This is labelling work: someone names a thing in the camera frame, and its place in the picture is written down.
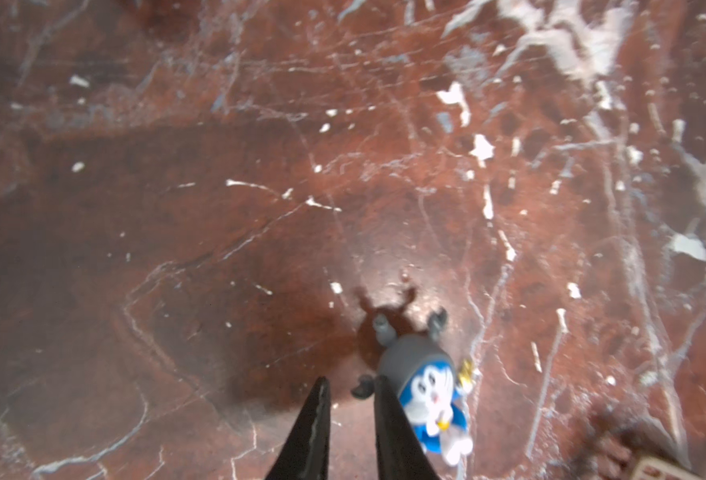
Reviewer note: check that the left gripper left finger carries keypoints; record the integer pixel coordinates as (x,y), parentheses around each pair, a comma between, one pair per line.
(305,453)

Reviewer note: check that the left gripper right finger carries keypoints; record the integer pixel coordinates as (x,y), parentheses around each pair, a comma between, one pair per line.
(399,454)

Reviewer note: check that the grey suit Doraemon figure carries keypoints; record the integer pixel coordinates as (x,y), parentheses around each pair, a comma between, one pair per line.
(429,385)

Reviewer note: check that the brown slotted toy spatula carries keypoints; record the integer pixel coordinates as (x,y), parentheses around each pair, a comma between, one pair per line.
(650,467)

